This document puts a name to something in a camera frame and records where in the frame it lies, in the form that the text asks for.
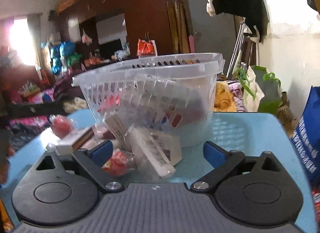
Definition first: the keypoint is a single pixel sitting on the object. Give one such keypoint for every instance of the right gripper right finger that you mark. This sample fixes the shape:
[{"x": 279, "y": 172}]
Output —
[{"x": 252, "y": 191}]

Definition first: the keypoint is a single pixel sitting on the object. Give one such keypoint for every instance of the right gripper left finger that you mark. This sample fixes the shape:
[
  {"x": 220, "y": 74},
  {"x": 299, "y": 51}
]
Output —
[{"x": 59, "y": 190}]

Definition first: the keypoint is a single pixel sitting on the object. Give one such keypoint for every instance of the red ball in plastic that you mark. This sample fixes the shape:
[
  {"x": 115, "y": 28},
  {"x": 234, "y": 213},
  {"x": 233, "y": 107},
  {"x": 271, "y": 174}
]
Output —
[{"x": 121, "y": 163}]

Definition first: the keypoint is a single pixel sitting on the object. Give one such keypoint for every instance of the blue shopping bag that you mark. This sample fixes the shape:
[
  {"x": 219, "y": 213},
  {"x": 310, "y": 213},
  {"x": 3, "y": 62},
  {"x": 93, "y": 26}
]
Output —
[{"x": 306, "y": 136}]

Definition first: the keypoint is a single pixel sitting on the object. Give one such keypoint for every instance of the orange floral blanket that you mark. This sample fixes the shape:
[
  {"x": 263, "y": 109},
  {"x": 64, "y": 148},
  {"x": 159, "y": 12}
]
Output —
[{"x": 224, "y": 98}]

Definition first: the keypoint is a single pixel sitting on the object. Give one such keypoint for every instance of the white barcode box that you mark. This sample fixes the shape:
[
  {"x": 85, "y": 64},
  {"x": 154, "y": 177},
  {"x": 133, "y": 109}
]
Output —
[{"x": 150, "y": 159}]

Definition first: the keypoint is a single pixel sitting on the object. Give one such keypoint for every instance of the green white tote bag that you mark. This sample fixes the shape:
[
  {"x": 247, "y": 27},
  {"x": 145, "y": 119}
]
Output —
[{"x": 261, "y": 89}]

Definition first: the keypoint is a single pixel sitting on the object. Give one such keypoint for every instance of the orange white plastic bag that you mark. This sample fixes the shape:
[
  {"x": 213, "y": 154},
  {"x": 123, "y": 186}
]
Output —
[{"x": 146, "y": 48}]

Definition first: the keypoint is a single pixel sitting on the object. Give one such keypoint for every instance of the white plastic basket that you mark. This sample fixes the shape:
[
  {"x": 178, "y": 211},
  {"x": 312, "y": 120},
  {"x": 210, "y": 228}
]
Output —
[{"x": 172, "y": 93}]

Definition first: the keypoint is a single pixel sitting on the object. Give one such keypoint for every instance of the dark wooden wardrobe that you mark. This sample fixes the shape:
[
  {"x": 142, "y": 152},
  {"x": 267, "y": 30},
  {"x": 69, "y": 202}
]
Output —
[{"x": 142, "y": 17}]

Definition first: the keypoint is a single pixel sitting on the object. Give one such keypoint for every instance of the grey door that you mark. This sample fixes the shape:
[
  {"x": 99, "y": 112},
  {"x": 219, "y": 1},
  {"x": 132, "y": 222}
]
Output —
[{"x": 212, "y": 34}]

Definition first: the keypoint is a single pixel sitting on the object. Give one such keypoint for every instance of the metal crutches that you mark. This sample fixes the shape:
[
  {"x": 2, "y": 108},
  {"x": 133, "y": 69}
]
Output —
[{"x": 237, "y": 47}]

